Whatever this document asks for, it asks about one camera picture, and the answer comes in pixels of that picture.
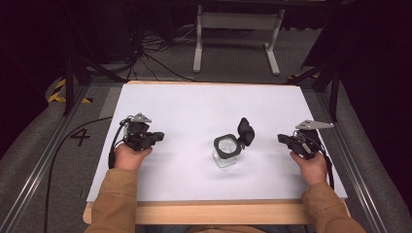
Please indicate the person's left hand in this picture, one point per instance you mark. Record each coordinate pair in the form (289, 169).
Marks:
(128, 158)

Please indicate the person's right hand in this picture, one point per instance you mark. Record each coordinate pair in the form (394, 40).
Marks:
(312, 170)

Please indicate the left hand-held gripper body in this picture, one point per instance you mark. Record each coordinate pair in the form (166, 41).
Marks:
(137, 134)

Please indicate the aluminium rail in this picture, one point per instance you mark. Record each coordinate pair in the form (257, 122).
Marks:
(353, 174)
(39, 168)

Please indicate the yellow black striped tape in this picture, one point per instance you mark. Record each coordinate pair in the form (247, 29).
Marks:
(55, 96)

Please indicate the clear jar with black lid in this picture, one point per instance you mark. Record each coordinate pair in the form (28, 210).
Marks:
(228, 147)

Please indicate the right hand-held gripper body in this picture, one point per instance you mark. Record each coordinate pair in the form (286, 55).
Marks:
(306, 144)

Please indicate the white table mat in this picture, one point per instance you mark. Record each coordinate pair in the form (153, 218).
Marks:
(194, 106)

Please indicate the white metal stand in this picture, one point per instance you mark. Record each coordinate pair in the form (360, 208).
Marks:
(238, 21)

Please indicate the black metal stand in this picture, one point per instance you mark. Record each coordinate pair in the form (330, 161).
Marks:
(68, 87)
(333, 93)

